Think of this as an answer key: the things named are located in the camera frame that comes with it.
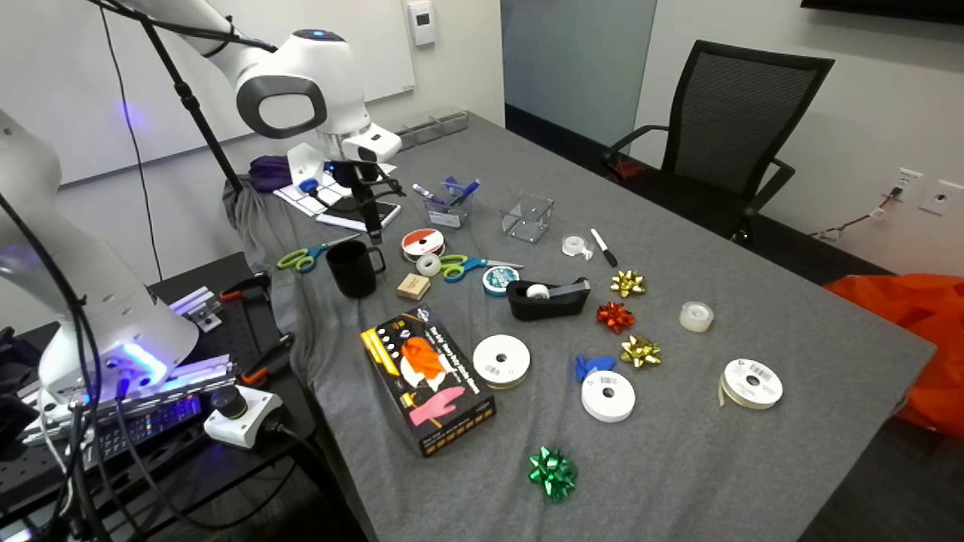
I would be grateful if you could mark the large green blue scissors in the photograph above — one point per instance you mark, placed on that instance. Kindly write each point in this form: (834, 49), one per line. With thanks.
(305, 257)

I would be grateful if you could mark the white wall outlet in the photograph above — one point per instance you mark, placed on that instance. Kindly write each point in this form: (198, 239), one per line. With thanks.
(911, 181)
(947, 196)

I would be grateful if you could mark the clear compartment tray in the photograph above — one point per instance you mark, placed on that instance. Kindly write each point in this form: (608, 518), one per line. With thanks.
(432, 128)

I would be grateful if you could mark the orange bag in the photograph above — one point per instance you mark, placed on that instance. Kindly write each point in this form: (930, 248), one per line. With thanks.
(905, 320)

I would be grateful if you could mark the gold gift bow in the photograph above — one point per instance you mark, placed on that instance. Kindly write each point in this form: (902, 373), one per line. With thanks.
(627, 285)
(640, 349)

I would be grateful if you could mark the grey tablecloth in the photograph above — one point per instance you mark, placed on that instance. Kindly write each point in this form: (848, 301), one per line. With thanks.
(652, 453)

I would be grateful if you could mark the black wall television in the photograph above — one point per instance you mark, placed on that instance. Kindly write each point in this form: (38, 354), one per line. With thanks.
(884, 8)

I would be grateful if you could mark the clear empty plastic box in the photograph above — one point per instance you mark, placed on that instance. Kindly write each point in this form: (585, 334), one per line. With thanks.
(528, 219)

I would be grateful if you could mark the red gift bow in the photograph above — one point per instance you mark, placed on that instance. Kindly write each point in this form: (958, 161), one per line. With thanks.
(615, 316)

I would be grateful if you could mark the clear tape roll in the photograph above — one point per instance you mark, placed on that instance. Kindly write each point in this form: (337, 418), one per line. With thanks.
(430, 262)
(577, 248)
(697, 316)

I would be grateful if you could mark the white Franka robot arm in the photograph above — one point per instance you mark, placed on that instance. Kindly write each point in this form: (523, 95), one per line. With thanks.
(62, 273)

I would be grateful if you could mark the black white marker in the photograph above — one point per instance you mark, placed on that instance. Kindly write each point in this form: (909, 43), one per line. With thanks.
(602, 248)

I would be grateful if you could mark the black tape dispenser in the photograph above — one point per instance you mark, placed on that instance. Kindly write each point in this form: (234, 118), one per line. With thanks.
(545, 301)

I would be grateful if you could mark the black robot stand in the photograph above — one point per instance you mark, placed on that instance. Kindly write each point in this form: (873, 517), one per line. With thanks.
(153, 471)

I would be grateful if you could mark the black mesh office chair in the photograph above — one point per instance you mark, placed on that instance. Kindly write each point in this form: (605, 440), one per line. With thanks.
(742, 108)

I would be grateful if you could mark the green gift bow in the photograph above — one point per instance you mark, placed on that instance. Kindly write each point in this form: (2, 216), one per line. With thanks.
(552, 474)

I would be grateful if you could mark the white gold ribbon spool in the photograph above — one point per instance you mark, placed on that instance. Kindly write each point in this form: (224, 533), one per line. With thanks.
(750, 384)

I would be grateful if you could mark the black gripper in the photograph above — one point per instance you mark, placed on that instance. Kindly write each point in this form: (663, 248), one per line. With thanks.
(360, 178)

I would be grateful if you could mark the black mug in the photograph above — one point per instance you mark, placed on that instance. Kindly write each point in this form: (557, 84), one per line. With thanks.
(350, 273)

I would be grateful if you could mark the white wall thermostat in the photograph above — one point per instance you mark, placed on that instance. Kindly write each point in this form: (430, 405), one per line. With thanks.
(422, 19)

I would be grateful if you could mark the white emergency stop box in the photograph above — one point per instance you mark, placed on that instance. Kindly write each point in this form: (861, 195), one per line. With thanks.
(242, 413)

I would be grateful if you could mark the black box with orange print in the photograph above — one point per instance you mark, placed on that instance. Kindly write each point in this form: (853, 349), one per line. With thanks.
(426, 381)

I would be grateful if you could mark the blue sharpie marker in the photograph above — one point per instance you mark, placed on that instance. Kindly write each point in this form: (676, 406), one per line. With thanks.
(471, 189)

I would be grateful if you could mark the small green blue scissors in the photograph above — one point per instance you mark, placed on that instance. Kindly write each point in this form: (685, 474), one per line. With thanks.
(458, 267)

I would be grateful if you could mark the blue gift bow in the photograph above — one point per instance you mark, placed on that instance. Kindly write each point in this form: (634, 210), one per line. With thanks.
(590, 363)

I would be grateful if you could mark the white label sheets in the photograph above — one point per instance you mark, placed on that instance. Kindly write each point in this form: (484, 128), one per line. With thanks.
(318, 196)

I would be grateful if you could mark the orange white ribbon spool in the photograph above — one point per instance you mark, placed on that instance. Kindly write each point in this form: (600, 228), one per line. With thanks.
(422, 242)

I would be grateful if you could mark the tan sticky note block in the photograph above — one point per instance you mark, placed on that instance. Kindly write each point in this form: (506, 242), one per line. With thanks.
(415, 286)

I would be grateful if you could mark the purple white marker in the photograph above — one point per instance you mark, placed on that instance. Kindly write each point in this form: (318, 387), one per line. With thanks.
(422, 192)

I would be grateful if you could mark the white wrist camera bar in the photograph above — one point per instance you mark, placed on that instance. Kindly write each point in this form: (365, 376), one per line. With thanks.
(376, 142)

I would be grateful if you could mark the clear plastic pen holder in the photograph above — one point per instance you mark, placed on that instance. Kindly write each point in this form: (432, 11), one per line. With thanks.
(446, 216)

